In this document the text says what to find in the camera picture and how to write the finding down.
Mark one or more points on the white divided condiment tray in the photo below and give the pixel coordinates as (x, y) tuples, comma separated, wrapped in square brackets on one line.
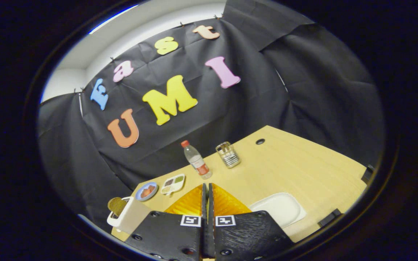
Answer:
[(172, 184)]

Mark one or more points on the white rectangular plate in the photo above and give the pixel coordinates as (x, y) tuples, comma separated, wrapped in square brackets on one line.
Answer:
[(279, 208)]

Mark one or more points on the clear water bottle red cap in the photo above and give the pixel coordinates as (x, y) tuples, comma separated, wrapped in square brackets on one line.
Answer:
[(196, 159)]

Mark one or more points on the brown bread slice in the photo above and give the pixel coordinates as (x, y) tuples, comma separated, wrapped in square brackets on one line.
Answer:
[(116, 206)]

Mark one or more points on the sliced red brown food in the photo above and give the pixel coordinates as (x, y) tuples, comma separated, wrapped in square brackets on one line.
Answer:
[(148, 191)]

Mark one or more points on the black table edge clamp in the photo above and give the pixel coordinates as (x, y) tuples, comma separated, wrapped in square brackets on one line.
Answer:
[(367, 174), (329, 217)]

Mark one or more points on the white toaster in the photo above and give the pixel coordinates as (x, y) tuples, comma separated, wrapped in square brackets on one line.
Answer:
[(132, 215)]

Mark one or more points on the blue plate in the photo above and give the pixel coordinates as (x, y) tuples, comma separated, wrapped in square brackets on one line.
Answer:
[(140, 195)]

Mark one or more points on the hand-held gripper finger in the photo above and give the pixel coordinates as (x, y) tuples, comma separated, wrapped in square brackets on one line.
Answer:
[(210, 204), (205, 204)]

